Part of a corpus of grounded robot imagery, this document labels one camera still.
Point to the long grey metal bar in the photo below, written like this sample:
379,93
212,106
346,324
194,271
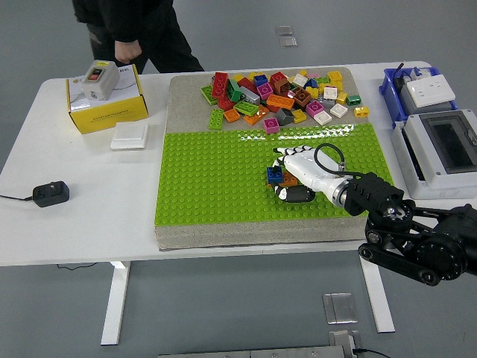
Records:
253,353

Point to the white table leg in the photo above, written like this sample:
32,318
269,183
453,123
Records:
376,298
115,306

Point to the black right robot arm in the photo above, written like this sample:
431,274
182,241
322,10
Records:
367,190

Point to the grey metal bracket plate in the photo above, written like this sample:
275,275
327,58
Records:
343,339

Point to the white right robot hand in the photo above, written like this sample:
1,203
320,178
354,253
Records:
309,173

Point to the dark green toy brick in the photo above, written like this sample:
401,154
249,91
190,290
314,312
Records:
234,90

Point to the black power adapter plug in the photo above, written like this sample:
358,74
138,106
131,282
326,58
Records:
50,194

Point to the person's left hand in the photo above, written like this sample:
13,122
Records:
127,52

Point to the magenta toy brick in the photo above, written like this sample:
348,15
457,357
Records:
265,90
315,108
271,125

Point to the blue plastic bin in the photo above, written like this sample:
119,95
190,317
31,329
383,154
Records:
387,89

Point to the white toy brick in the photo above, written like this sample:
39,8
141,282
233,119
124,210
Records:
322,117
338,110
330,93
300,80

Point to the grey box under socket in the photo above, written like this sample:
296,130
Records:
413,105

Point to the red square toy brick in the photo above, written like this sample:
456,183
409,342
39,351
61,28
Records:
277,77

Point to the grey enclosure with window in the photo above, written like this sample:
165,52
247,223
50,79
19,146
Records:
417,149

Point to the orange long toy brick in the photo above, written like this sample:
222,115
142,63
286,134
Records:
256,117

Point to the yellow cardboard box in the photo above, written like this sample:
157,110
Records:
108,117

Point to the white wall switch plate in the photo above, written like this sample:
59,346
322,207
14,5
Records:
129,135

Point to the lime flat toy brick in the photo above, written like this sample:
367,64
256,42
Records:
207,93

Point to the blue toy brick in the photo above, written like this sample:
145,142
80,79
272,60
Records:
261,80
312,84
272,178

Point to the person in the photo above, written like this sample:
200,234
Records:
160,33

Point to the lime six-stud toy brick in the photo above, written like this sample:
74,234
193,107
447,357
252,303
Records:
246,107

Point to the orange eight-stud toy brick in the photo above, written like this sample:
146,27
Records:
290,180
280,101

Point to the lime eight-stud toy brick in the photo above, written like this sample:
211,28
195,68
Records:
216,119

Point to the yellow toy brick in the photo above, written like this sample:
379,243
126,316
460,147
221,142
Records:
361,111
253,75
341,97
303,72
334,75
312,93
299,116
237,77
337,85

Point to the orange small toy brick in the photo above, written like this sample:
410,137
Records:
232,115

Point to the red long toy brick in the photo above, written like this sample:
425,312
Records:
220,85

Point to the dark grey toy brick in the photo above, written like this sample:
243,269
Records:
285,116

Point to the brown toy brick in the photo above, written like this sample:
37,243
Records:
302,97

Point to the large metal floor plate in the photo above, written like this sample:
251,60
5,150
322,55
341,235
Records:
340,308

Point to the person's left forearm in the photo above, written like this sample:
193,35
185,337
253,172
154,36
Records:
126,26

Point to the small metal floor plate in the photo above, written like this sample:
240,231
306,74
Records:
288,41
283,30

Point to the pink flat toy brick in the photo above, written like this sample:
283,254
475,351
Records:
313,75

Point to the grey-brown mat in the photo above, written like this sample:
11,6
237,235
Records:
186,100

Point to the white wall socket panel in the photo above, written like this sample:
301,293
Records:
430,89

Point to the grey long toy brick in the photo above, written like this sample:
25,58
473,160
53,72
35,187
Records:
250,95

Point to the grey push-button switch box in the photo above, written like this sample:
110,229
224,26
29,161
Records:
106,84

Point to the translucent grey toy brick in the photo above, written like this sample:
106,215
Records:
327,103

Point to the green studded baseplate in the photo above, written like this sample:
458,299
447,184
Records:
208,179

